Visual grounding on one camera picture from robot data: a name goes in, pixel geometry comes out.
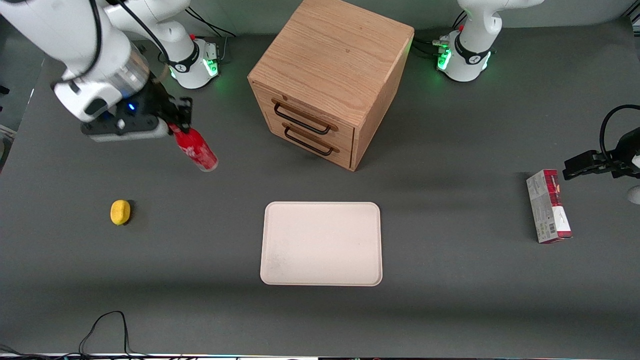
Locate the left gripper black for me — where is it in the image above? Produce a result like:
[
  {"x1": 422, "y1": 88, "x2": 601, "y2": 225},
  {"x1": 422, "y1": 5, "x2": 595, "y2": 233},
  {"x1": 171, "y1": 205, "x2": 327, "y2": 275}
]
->
[{"x1": 562, "y1": 127, "x2": 640, "y2": 181}]

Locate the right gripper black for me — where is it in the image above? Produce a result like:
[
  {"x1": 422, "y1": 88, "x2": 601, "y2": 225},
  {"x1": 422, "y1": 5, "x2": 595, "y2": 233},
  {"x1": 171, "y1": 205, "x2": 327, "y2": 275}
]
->
[{"x1": 81, "y1": 81, "x2": 194, "y2": 137}]

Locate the red coke bottle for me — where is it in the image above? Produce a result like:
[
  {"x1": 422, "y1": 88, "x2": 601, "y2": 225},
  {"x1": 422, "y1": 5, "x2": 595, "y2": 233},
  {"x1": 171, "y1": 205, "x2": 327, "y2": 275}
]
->
[{"x1": 169, "y1": 124, "x2": 219, "y2": 173}]

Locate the white rectangular tray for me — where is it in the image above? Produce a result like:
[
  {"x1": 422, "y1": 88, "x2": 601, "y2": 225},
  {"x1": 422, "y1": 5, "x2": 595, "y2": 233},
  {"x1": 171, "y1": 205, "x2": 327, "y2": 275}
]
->
[{"x1": 260, "y1": 201, "x2": 384, "y2": 287}]

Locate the red and white carton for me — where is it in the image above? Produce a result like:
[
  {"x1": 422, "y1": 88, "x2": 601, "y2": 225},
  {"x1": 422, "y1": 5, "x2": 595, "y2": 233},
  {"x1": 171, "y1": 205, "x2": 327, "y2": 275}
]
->
[{"x1": 526, "y1": 169, "x2": 574, "y2": 245}]

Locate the wooden drawer front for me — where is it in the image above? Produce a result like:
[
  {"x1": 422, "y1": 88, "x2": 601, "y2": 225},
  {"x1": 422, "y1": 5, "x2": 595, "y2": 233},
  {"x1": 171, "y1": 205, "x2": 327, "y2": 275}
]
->
[
  {"x1": 266, "y1": 111, "x2": 356, "y2": 172},
  {"x1": 251, "y1": 80, "x2": 357, "y2": 142}
]

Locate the yellow lemon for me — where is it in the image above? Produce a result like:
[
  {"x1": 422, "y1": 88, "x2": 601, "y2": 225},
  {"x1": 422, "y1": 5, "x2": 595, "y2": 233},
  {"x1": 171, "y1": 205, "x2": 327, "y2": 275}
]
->
[{"x1": 110, "y1": 199, "x2": 132, "y2": 226}]

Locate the wooden drawer cabinet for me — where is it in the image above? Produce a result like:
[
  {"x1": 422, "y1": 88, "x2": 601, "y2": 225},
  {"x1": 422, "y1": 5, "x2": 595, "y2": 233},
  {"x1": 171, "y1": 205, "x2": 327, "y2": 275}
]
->
[{"x1": 247, "y1": 0, "x2": 415, "y2": 172}]

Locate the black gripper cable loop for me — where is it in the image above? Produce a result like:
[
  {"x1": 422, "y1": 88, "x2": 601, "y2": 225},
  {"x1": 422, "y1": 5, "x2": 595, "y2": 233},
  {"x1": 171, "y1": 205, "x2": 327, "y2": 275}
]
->
[{"x1": 599, "y1": 104, "x2": 640, "y2": 162}]

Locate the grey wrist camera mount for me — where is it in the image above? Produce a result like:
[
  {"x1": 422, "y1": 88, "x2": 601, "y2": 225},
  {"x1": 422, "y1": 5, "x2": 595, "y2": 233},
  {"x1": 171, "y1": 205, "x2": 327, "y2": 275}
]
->
[{"x1": 88, "y1": 124, "x2": 171, "y2": 144}]

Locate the black base cable bundle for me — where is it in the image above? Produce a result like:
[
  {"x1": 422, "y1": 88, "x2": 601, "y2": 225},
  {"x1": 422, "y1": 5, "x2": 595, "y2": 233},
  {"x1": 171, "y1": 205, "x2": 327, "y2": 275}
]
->
[
  {"x1": 186, "y1": 7, "x2": 237, "y2": 63},
  {"x1": 411, "y1": 36, "x2": 451, "y2": 60}
]

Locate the black metal drawer handle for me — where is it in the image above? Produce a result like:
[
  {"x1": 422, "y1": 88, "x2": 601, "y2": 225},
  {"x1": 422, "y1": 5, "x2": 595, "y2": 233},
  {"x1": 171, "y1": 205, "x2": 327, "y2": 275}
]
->
[
  {"x1": 283, "y1": 124, "x2": 335, "y2": 157},
  {"x1": 271, "y1": 98, "x2": 339, "y2": 136}
]

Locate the thin black looped cable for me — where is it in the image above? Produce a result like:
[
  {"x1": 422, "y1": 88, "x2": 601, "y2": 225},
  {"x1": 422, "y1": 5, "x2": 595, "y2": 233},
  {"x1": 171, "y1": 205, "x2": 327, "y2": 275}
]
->
[{"x1": 78, "y1": 310, "x2": 151, "y2": 360}]

